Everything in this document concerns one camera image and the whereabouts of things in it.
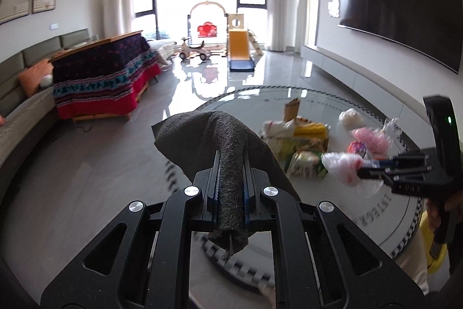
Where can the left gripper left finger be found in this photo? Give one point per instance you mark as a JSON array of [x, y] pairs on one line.
[[141, 259]]

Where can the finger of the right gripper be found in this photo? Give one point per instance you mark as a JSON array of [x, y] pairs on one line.
[[399, 164], [410, 180]]

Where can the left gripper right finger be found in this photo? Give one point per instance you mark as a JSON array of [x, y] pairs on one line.
[[321, 258]]

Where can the white plastic bag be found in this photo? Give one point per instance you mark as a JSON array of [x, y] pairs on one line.
[[345, 167]]

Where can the brown cardboard box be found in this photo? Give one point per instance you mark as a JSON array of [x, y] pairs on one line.
[[290, 111]]

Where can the dark grey towel rag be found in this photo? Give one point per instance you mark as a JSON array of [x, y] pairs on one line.
[[191, 140]]

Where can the pink item in plastic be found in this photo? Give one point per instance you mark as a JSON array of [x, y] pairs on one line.
[[378, 141]]

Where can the green snack packet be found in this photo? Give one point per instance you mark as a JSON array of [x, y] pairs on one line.
[[306, 165]]

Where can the yellow snack package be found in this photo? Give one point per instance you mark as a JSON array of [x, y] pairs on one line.
[[299, 134]]

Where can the table with patterned blanket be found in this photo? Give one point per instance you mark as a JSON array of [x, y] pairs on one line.
[[104, 77]]

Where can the green curved sofa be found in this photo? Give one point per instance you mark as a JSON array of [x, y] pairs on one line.
[[28, 118]]

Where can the yellow children's slide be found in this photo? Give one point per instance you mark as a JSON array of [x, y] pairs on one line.
[[242, 45]]

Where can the white ride-on toy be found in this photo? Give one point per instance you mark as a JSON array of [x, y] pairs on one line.
[[187, 50]]

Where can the orange cushion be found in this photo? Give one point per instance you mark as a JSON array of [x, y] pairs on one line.
[[31, 78]]

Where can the wall-mounted television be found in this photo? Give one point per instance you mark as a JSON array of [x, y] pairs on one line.
[[431, 27]]

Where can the red baby swing frame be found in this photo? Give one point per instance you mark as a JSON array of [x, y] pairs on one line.
[[207, 21]]

